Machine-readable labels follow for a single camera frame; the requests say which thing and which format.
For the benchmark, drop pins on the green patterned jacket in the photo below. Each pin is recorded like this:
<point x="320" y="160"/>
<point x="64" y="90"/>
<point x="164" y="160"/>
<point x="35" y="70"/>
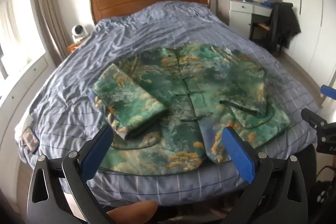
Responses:
<point x="183" y="87"/>

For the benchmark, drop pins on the white wardrobe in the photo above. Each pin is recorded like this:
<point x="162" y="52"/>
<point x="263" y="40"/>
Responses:
<point x="309" y="3"/>

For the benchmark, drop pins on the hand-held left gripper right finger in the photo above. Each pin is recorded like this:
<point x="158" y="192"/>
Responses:
<point x="239" y="154"/>

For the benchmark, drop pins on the window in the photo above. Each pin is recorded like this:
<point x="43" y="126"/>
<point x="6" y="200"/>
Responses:
<point x="9" y="29"/>

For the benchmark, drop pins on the wooden chair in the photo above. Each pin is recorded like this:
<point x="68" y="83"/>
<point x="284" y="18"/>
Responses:
<point x="260" y="27"/>

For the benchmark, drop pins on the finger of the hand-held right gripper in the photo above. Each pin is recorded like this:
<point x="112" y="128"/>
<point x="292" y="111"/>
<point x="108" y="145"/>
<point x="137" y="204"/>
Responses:
<point x="328" y="91"/>

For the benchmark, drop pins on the smartphone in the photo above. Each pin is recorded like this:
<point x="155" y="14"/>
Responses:
<point x="30" y="140"/>

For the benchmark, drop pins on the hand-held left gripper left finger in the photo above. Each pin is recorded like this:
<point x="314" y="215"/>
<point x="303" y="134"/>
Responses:
<point x="97" y="151"/>

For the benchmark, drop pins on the bed with blue checked sheet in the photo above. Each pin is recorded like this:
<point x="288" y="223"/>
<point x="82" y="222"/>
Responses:
<point x="118" y="29"/>

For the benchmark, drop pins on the white desk with drawer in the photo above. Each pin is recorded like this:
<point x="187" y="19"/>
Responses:
<point x="241" y="7"/>

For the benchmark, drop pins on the beige curtain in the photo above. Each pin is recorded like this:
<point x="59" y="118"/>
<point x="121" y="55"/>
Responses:
<point x="48" y="14"/>

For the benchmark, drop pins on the white round fan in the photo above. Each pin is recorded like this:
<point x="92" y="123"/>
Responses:
<point x="78" y="33"/>

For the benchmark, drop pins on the blue item on desk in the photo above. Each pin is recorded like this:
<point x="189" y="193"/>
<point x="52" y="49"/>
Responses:
<point x="266" y="4"/>

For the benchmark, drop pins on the wooden nightstand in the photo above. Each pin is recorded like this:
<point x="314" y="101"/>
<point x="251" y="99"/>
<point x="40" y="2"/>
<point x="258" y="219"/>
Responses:
<point x="73" y="47"/>

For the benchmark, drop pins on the chair with black coat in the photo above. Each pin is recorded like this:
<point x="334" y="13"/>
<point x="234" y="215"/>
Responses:
<point x="284" y="22"/>

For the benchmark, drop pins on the person's left hand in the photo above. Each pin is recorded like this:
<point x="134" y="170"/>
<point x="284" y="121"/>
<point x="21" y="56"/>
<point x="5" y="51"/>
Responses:
<point x="134" y="211"/>

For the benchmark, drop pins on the white window bench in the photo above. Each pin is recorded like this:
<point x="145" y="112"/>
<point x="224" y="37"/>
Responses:
<point x="23" y="87"/>

